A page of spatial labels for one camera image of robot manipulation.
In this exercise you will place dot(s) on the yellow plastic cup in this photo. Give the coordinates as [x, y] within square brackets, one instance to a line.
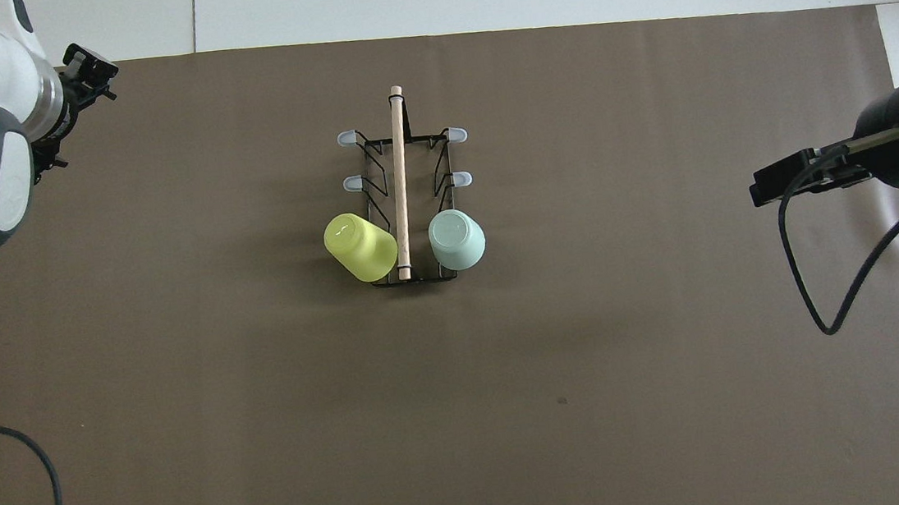
[360, 246]

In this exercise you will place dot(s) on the pale green plastic cup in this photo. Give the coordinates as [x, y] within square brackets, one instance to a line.
[457, 239]

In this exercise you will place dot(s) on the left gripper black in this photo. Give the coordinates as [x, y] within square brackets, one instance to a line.
[71, 103]

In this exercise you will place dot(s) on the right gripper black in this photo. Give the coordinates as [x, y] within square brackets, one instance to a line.
[896, 139]

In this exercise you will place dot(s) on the brown paper table mat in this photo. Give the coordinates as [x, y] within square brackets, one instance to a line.
[465, 416]

